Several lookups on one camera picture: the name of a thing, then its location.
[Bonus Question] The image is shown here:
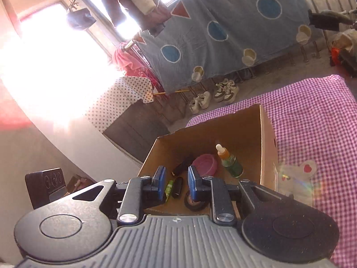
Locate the white sneakers pair right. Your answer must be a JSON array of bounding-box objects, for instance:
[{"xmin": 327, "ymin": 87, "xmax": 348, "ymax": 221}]
[{"xmin": 214, "ymin": 78, "xmax": 239, "ymax": 104}]

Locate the black tape roll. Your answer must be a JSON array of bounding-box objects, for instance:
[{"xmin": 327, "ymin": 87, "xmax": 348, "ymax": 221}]
[{"xmin": 184, "ymin": 191, "xmax": 209, "ymax": 212}]

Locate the pink plastic lid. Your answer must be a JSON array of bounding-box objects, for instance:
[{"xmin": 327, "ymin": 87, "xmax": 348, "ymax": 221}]
[{"xmin": 192, "ymin": 154, "xmax": 218, "ymax": 177}]

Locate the pink checkered tablecloth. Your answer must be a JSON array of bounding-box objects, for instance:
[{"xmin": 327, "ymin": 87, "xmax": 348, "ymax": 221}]
[{"xmin": 188, "ymin": 75, "xmax": 356, "ymax": 267}]

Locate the green dropper bottle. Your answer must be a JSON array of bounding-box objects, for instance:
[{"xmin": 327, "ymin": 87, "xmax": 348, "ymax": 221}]
[{"xmin": 215, "ymin": 144, "xmax": 243, "ymax": 178}]

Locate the dark storage crate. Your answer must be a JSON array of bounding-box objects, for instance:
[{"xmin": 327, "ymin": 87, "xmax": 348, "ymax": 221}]
[{"xmin": 103, "ymin": 100, "xmax": 169, "ymax": 162}]

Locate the brown cardboard box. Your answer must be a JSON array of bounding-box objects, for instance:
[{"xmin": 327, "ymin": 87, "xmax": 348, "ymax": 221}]
[{"xmin": 137, "ymin": 103, "xmax": 280, "ymax": 218}]

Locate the black car key fob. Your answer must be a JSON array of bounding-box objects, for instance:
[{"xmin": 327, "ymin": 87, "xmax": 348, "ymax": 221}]
[{"xmin": 171, "ymin": 177, "xmax": 183, "ymax": 199}]

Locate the polka dot cloth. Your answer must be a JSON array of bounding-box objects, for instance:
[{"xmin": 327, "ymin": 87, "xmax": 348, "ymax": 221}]
[{"xmin": 86, "ymin": 76, "xmax": 154, "ymax": 133}]

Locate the white sneakers pair left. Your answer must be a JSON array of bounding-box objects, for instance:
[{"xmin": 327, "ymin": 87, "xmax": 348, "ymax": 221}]
[{"xmin": 189, "ymin": 91, "xmax": 212, "ymax": 114}]

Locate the black cylindrical tube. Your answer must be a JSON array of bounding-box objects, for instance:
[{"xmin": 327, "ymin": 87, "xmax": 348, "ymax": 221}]
[{"xmin": 171, "ymin": 155, "xmax": 195, "ymax": 177}]

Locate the blue patterned bedsheet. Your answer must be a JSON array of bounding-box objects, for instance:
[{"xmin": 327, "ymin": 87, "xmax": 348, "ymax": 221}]
[{"xmin": 138, "ymin": 0, "xmax": 308, "ymax": 93}]

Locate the white sneakers pair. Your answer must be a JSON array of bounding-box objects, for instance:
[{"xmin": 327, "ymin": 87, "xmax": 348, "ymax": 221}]
[
  {"xmin": 214, "ymin": 78, "xmax": 239, "ymax": 104},
  {"xmin": 189, "ymin": 91, "xmax": 212, "ymax": 114}
]

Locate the green lip balm stick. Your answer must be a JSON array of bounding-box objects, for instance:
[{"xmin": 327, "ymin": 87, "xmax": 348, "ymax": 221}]
[{"xmin": 165, "ymin": 180, "xmax": 174, "ymax": 202}]

